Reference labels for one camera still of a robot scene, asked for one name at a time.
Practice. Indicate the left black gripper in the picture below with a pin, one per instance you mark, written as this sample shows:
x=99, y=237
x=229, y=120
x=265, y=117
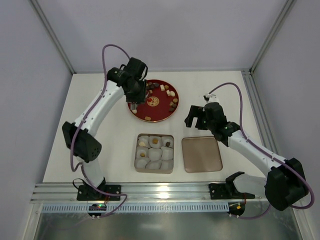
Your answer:
x=136, y=97

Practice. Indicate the caramel brown chocolate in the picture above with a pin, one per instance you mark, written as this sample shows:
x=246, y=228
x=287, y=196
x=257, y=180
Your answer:
x=155, y=141

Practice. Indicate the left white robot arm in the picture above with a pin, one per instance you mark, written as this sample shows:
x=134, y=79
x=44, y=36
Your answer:
x=126, y=81

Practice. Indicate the gold tin box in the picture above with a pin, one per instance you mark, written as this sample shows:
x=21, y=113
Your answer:
x=158, y=159

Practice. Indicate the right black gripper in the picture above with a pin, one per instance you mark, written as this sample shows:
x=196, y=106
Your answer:
x=200, y=118

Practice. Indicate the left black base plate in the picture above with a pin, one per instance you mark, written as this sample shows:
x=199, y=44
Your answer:
x=87, y=193

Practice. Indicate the aluminium front rail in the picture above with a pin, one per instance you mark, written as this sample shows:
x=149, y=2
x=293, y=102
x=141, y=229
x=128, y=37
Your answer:
x=139, y=191

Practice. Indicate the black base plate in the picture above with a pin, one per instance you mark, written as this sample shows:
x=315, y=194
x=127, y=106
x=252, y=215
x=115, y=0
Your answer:
x=87, y=193
x=224, y=191

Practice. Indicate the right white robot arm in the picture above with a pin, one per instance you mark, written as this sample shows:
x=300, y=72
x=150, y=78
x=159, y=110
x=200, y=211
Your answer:
x=284, y=183

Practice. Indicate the white heart chocolate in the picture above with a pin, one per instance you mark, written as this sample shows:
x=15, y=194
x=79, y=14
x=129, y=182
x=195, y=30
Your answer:
x=170, y=93

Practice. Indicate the red round tray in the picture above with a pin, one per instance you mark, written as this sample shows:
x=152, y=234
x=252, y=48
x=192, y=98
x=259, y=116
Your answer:
x=159, y=106

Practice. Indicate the gold tin lid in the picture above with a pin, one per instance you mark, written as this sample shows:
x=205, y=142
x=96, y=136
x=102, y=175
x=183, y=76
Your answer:
x=201, y=154

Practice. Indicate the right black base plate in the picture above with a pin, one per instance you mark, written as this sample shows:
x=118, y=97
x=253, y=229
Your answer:
x=224, y=191

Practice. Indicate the perforated metal strip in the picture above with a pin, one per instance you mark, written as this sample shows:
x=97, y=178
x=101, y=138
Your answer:
x=137, y=207

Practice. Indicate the metal serving tongs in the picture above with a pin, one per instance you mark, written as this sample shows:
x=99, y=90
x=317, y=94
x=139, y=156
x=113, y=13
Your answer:
x=134, y=105

